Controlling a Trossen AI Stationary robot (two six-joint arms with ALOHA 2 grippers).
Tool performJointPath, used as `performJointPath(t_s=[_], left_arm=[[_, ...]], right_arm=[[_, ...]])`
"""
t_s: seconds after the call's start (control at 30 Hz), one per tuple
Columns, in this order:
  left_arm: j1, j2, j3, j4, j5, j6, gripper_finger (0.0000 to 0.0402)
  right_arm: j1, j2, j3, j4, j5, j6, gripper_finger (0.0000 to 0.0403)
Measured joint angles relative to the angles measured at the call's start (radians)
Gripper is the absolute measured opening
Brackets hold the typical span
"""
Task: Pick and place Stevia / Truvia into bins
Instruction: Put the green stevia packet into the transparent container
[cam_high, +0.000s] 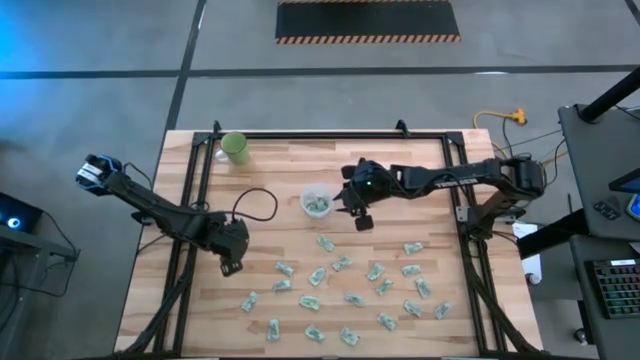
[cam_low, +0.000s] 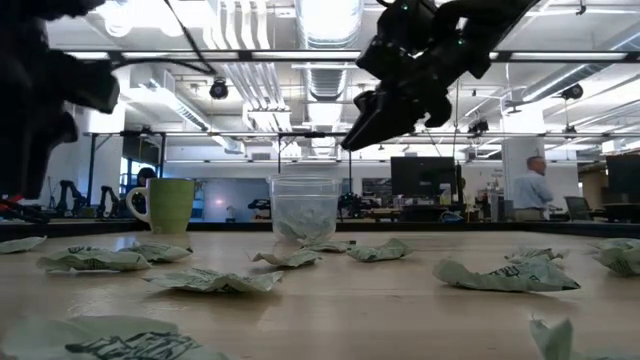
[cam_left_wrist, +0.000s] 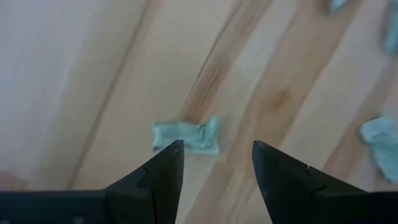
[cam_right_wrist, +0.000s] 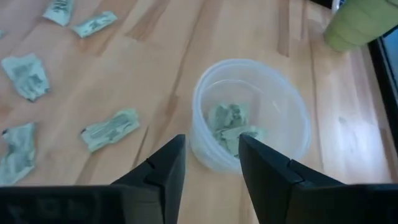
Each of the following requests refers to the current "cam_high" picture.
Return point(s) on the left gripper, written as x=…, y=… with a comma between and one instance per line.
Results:
x=234, y=239

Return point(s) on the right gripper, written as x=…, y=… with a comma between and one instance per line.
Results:
x=370, y=187

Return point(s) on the green white stevia packet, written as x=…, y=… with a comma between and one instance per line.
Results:
x=284, y=268
x=309, y=302
x=317, y=276
x=326, y=243
x=423, y=287
x=413, y=247
x=342, y=263
x=412, y=308
x=354, y=299
x=273, y=330
x=384, y=287
x=250, y=301
x=349, y=336
x=314, y=333
x=386, y=321
x=411, y=270
x=375, y=271
x=442, y=310
x=282, y=285

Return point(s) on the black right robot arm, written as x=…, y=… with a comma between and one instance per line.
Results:
x=450, y=176

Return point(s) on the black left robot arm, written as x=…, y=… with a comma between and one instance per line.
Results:
x=150, y=202

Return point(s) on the clear plastic cup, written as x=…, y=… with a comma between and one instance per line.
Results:
x=303, y=197

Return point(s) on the black hazard striped floor mat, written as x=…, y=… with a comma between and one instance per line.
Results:
x=367, y=20

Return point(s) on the white box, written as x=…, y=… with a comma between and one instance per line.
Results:
x=534, y=267

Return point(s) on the black computer blue light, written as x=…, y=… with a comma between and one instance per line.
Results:
x=20, y=212

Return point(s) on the dark grey desk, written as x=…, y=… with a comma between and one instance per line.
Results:
x=615, y=340
x=595, y=165

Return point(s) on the small black remote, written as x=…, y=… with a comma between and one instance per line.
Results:
x=606, y=210

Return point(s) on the black caster wheel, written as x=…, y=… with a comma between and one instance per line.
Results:
x=580, y=336

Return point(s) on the black pole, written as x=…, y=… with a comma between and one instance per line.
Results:
x=610, y=95

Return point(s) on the blue lit tablet screen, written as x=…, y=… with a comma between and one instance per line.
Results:
x=632, y=187

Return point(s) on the backlit black keyboard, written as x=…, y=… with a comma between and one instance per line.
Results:
x=620, y=290

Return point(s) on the black aluminium table frame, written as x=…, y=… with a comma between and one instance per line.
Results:
x=325, y=135

